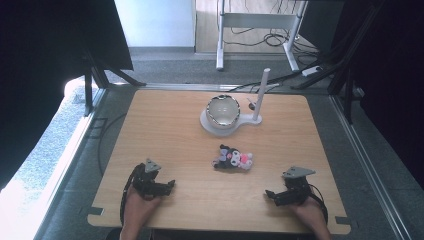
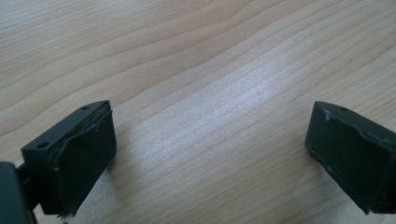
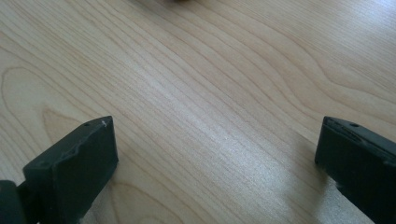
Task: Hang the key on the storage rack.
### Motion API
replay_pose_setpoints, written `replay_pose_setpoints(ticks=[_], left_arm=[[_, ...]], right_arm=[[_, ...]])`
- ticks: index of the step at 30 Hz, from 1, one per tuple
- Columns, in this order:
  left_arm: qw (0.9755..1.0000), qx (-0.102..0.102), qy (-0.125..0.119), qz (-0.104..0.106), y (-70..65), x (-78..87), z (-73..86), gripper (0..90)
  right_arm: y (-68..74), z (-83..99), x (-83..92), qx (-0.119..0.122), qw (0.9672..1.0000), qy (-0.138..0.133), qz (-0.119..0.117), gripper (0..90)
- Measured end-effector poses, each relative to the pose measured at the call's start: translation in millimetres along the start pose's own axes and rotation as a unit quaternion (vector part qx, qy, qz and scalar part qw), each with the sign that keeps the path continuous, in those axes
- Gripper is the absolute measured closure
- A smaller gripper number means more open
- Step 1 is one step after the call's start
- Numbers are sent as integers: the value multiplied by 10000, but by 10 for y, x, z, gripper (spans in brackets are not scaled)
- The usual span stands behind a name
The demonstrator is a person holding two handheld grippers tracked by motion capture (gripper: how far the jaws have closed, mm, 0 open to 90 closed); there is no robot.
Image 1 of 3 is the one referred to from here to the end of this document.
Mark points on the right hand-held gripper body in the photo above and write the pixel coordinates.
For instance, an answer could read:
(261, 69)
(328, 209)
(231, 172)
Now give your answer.
(296, 188)

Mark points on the white power strip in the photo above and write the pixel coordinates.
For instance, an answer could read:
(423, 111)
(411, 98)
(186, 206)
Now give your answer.
(311, 70)

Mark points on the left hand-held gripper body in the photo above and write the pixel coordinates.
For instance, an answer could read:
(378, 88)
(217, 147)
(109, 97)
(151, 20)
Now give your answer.
(146, 181)

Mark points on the black and pink plush toy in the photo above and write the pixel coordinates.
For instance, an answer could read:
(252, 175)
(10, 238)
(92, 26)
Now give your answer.
(232, 159)

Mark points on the person's right hand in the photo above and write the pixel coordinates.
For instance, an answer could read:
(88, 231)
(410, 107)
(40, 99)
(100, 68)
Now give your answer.
(308, 213)

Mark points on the aluminium floor rail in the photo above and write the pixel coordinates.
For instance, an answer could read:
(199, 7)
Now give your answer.
(366, 166)
(66, 180)

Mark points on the person's left hand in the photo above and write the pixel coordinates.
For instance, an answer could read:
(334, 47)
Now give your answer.
(138, 208)

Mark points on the white metal desk frame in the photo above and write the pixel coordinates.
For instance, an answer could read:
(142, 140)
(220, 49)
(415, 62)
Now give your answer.
(256, 20)

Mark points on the glossy white bowl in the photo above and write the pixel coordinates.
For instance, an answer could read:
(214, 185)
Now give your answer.
(222, 111)

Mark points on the black curtain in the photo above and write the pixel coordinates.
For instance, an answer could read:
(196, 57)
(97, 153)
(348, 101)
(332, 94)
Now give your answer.
(386, 73)
(50, 66)

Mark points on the white stand with pole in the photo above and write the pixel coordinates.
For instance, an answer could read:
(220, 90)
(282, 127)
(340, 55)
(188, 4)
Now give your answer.
(257, 100)

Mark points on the black metal stand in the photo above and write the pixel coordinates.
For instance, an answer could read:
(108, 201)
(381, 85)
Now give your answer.
(96, 80)
(343, 66)

